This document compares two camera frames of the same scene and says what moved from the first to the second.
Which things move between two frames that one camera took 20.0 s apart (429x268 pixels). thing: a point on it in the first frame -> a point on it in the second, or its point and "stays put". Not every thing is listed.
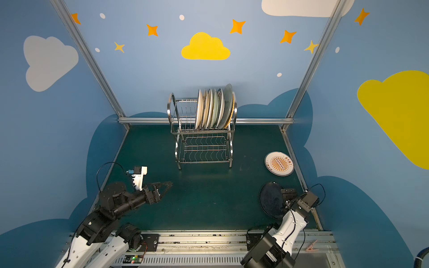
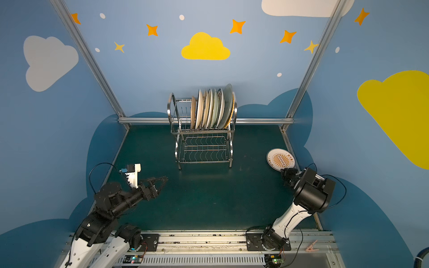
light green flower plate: (215, 109) stays put
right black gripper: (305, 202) -> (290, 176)
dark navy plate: (271, 199) -> (193, 113)
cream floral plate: (205, 109) stays put
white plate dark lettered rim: (220, 108) stays put
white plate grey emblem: (210, 109) stays put
